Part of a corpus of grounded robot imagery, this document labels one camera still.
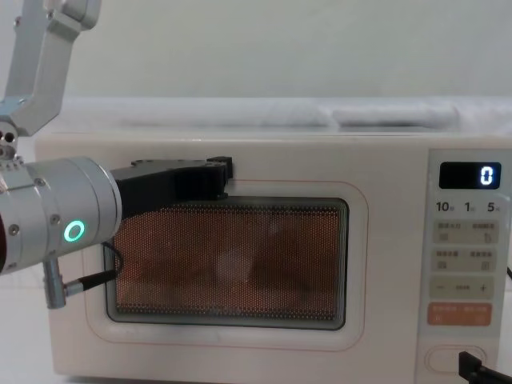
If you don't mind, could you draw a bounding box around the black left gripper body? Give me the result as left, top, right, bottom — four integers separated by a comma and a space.
110, 158, 210, 220

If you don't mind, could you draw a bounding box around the oven control panel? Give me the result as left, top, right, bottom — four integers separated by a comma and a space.
414, 138, 512, 384

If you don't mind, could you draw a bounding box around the cream oven door with glass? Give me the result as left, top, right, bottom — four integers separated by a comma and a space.
34, 134, 428, 384

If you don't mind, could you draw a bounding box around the cream microwave oven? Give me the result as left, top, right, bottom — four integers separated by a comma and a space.
34, 130, 512, 384

